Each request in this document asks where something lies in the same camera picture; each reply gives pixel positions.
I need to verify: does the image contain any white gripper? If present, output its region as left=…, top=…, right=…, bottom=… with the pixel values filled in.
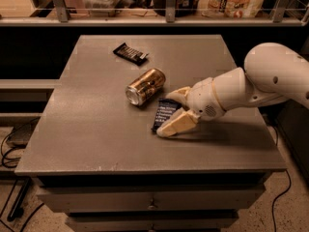
left=156, top=77, right=226, bottom=137

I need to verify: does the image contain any dark blue rxbar wrapper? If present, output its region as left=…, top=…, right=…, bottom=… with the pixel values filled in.
left=152, top=98, right=182, bottom=132

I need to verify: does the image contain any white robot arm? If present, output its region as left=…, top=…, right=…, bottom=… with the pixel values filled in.
left=156, top=43, right=309, bottom=137

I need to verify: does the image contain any gold soda can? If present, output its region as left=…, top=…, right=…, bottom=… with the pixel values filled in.
left=126, top=69, right=166, bottom=106

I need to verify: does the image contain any black snack bar wrapper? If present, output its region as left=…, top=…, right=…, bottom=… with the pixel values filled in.
left=113, top=43, right=148, bottom=66

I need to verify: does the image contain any grey drawer cabinet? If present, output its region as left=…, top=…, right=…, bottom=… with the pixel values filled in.
left=16, top=35, right=285, bottom=232

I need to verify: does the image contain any round drawer knob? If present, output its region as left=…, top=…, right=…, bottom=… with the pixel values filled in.
left=148, top=202, right=157, bottom=211

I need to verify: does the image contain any colourful snack bag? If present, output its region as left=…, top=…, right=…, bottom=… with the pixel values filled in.
left=199, top=0, right=264, bottom=18

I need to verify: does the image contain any grey power adapter box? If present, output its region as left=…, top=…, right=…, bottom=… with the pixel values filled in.
left=6, top=125, right=34, bottom=147

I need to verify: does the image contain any black cable right floor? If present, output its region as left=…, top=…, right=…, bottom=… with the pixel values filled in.
left=270, top=169, right=292, bottom=232

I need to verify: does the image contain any grey metal shelf rail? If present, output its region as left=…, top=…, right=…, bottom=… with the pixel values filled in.
left=0, top=0, right=309, bottom=27

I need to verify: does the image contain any black cables left floor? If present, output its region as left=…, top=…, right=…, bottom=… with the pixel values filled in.
left=0, top=118, right=44, bottom=232

